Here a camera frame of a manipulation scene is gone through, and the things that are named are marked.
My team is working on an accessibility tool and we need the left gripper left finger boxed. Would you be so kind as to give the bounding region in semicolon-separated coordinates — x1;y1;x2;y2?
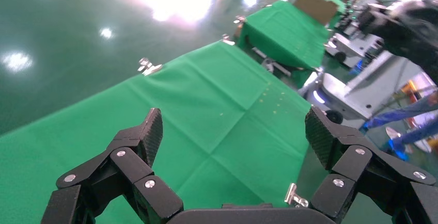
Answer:
41;107;184;224

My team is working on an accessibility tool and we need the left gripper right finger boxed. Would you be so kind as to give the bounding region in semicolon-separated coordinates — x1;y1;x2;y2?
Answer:
304;106;438;224

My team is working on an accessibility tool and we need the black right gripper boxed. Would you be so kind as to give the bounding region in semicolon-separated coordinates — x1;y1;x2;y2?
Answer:
355;0;438;78

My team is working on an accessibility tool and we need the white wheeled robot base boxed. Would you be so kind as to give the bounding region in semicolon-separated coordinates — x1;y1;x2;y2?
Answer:
324;31;385;69

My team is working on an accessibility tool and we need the brown cardboard carton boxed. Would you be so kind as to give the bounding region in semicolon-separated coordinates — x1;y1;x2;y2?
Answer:
293;0;340;25

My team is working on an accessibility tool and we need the robot chassis with blue light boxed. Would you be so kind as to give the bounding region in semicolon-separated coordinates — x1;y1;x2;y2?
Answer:
300;51;427;124

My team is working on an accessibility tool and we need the person with blue trousers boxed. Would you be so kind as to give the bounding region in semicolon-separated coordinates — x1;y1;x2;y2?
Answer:
362;92;438;155

